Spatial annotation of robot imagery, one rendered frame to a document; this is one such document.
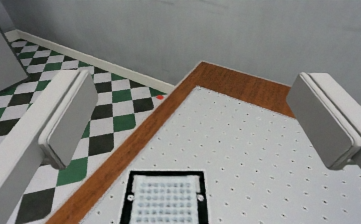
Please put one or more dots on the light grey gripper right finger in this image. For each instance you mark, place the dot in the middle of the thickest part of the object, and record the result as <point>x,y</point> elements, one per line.
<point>330,118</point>

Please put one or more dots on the light grey perforated base plate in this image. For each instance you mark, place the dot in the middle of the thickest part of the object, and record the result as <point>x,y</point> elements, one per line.
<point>261,167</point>

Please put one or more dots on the white well plate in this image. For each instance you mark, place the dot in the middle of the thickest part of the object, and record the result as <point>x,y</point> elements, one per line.
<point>166,200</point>

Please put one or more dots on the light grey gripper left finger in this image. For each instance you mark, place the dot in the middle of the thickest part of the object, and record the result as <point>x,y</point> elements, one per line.
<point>48,133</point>

